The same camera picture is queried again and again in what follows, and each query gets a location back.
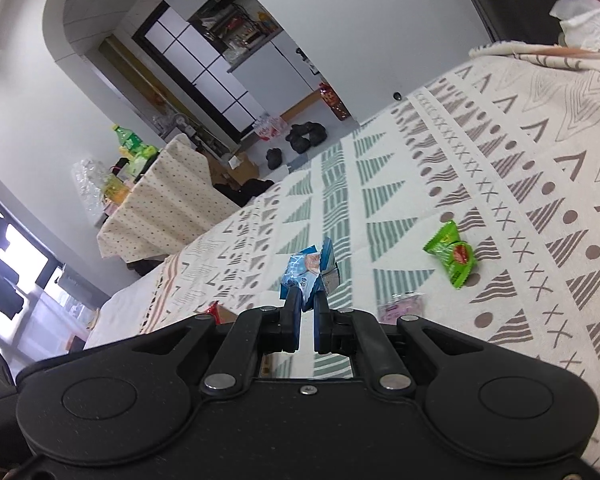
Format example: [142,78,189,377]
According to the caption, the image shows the purple snack packet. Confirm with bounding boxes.
[377,294,423,325]

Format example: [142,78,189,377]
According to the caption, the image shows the cluttered wall shelf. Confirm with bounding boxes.
[187,0,283,66]

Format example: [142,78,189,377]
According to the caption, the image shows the light blue snack packet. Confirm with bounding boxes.
[280,237,341,311]

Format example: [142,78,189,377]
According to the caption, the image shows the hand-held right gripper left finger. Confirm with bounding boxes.
[130,287,301,393]

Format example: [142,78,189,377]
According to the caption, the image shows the green plastic bottle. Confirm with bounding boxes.
[111,124,158,158]

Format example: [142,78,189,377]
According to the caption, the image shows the red paper decoration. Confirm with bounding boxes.
[318,82,350,122]

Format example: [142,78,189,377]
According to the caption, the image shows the clear plastic bags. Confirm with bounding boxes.
[71,158,113,211]

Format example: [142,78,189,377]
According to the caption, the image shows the large black bag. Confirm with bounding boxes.
[286,121,327,153]

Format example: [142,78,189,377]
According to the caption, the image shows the black-framed glass door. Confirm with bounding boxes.
[132,2,253,136]

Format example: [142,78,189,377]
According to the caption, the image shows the white crumpled cloth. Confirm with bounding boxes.
[550,0,600,53]

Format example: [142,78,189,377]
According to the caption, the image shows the bright window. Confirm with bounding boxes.
[0,180,106,361]

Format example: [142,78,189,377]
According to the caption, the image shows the cardboard boxes on floor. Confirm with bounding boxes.
[212,150,261,186]

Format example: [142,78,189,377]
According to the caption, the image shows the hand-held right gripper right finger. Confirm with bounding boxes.
[314,292,486,393]

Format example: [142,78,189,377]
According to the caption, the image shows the green snack packet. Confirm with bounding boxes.
[423,221,476,290]

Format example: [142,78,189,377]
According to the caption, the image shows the red and white plastic bag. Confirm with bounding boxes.
[252,112,288,141]

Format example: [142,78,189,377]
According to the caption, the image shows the patterned cream blanket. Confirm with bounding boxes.
[82,42,600,480]

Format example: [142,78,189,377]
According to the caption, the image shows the table with dotted cloth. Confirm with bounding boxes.
[97,134,238,261]

